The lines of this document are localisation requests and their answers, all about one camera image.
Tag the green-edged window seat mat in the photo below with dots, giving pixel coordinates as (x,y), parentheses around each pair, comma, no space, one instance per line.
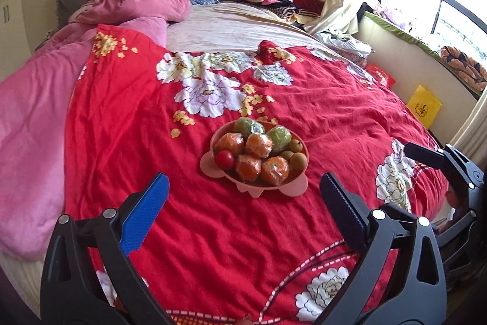
(399,33)

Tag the red floral blanket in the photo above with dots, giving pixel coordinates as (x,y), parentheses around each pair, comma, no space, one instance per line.
(152,119)

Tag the small brown kiwi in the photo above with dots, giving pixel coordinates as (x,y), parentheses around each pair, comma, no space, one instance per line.
(296,145)
(287,156)
(299,160)

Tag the pink quilt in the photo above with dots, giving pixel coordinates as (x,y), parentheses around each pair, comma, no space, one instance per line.
(30,119)

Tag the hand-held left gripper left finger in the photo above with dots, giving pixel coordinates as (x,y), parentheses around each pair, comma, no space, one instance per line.
(146,210)

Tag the white wardrobe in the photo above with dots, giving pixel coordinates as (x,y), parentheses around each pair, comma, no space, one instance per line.
(11,5)

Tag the yellow paper bag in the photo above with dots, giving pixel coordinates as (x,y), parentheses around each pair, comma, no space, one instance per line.
(424,106)

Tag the blue floral cloth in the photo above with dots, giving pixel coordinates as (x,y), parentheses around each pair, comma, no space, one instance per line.
(205,0)

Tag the beige bed sheet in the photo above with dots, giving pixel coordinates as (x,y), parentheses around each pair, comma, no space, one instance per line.
(228,28)

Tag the white fleece bed sheet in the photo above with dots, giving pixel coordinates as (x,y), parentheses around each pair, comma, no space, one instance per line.
(23,279)

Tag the plastic-wrapped green citrus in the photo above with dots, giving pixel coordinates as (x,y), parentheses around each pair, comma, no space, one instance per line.
(279,138)
(249,127)

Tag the red paper bag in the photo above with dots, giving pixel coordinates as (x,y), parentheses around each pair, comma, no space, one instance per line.
(380,75)

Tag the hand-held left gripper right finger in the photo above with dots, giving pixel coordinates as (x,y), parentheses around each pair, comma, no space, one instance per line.
(342,207)

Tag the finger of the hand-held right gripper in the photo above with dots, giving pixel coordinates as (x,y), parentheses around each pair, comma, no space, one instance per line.
(422,153)
(471,210)

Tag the orange and black cushion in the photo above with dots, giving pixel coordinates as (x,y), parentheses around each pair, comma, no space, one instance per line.
(464,68)

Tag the dark crumpled clothes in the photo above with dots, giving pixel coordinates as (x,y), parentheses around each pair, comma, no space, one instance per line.
(380,9)

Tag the plastic-wrapped orange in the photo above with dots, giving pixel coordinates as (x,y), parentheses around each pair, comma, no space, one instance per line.
(228,143)
(258,144)
(276,169)
(248,167)

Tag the white patterned cloth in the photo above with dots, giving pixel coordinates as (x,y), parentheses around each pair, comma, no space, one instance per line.
(346,45)

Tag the red tomato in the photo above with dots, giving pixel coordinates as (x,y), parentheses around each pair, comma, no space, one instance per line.
(224,159)

